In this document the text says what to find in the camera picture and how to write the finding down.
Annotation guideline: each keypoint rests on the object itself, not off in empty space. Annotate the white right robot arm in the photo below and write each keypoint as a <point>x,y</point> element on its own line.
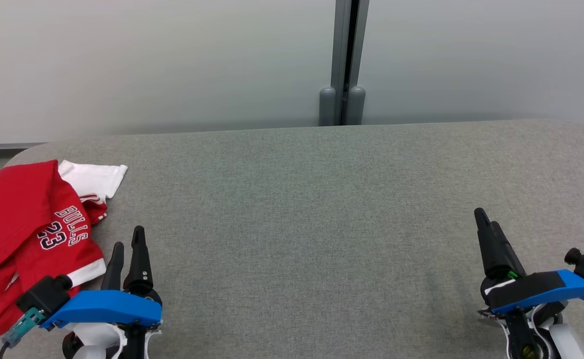
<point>571,344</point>

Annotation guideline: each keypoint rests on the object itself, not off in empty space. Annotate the teal left camera connector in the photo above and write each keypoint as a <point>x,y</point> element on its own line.
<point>22,326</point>

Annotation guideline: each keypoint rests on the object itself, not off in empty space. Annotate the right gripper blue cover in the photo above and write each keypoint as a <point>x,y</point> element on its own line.
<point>531,291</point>

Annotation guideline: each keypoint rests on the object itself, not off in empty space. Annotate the red white basketball jersey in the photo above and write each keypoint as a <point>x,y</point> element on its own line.
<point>18,219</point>

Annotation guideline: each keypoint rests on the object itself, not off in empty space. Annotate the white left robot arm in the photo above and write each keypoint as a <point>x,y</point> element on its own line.
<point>90,341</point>

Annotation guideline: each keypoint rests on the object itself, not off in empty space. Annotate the grey partition post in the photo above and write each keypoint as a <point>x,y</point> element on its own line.
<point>344,75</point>

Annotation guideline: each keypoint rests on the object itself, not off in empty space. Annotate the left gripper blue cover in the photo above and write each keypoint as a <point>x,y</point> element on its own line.
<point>107,308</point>

